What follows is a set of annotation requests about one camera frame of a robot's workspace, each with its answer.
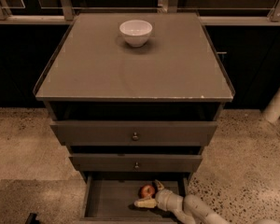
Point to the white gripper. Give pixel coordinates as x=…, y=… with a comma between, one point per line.
x=162, y=197

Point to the red apple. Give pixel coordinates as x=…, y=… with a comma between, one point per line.
x=147, y=191

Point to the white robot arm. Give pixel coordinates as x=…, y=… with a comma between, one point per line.
x=186, y=209

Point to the bottom grey drawer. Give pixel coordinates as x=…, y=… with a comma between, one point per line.
x=110, y=196

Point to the grey drawer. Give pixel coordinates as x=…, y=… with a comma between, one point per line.
x=110, y=196
x=119, y=133
x=125, y=162

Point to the brass top drawer knob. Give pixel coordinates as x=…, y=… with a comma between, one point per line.
x=135, y=137

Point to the middle grey drawer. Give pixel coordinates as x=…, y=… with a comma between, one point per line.
x=125, y=162

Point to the grey drawer cabinet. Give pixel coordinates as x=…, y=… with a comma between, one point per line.
x=96, y=75

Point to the top grey drawer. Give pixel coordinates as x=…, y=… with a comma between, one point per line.
x=119, y=133

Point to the black object on floor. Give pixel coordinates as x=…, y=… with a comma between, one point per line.
x=32, y=219

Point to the white ceramic bowl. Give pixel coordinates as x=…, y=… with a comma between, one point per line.
x=136, y=32

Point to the white cylindrical post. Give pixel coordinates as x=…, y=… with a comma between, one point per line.
x=272, y=111

